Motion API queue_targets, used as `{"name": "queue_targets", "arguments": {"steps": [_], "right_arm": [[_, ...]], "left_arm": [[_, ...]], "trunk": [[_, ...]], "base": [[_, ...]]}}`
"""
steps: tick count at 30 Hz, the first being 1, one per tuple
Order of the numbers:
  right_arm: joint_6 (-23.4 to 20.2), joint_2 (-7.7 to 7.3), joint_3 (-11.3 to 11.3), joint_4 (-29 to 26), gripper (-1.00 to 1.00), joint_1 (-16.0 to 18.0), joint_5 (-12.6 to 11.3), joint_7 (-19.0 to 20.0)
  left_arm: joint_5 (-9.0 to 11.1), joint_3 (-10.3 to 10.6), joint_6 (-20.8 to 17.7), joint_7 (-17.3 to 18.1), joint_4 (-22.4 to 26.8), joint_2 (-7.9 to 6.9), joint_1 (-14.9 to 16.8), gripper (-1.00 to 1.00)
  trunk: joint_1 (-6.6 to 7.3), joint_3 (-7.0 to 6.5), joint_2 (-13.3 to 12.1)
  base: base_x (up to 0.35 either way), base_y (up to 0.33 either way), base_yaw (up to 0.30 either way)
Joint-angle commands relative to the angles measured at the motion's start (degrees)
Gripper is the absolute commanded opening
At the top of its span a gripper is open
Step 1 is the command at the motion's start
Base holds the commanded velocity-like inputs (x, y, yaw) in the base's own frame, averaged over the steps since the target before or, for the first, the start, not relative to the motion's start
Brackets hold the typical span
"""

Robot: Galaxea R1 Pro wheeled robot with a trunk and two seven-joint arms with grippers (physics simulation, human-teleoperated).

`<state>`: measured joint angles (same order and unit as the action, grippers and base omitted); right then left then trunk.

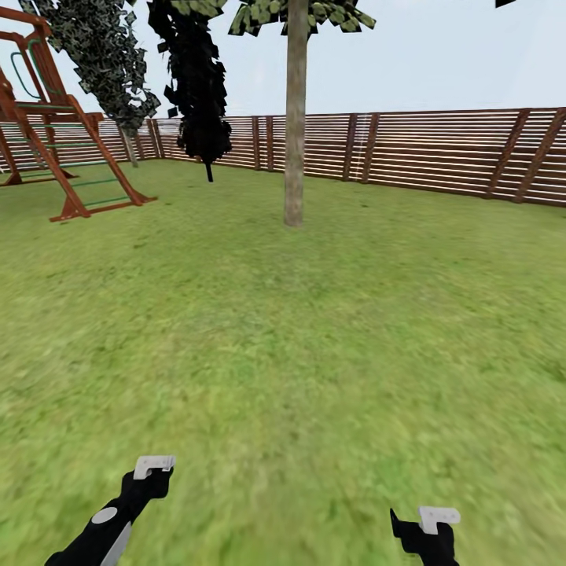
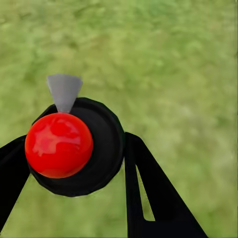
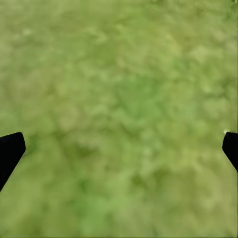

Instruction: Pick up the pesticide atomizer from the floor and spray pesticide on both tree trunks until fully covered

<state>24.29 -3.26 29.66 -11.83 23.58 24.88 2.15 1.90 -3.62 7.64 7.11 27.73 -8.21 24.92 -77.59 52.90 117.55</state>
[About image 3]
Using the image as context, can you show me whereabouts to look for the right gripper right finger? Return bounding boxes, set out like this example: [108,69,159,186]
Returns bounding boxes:
[222,129,238,172]

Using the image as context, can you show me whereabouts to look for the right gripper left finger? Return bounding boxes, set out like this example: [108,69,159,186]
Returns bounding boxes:
[0,132,26,191]

